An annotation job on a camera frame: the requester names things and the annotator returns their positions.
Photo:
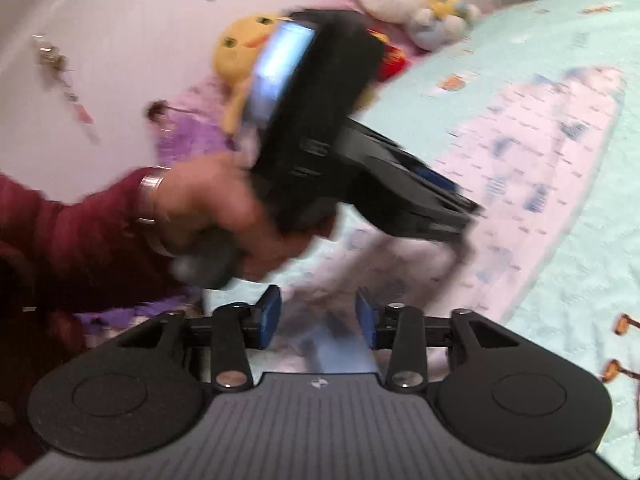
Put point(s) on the bee-print quilted bedspread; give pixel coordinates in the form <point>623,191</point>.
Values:
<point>575,260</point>

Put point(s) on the white diamond-print shirt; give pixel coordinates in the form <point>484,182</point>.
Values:
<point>525,160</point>

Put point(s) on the red plush toy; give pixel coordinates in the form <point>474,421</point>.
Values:
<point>392,60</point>

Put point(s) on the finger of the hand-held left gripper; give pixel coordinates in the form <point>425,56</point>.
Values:
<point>400,170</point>
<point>410,220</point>

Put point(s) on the hanging wall ornament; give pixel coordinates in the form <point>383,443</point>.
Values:
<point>55,60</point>

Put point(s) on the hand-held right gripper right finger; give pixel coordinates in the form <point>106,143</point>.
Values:
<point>366,317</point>

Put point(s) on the person's left hand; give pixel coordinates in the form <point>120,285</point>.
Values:
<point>210,195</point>

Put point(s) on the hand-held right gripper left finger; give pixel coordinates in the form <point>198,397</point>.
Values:
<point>270,315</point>

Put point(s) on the yellow plush toy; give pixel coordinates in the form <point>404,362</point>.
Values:
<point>235,50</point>

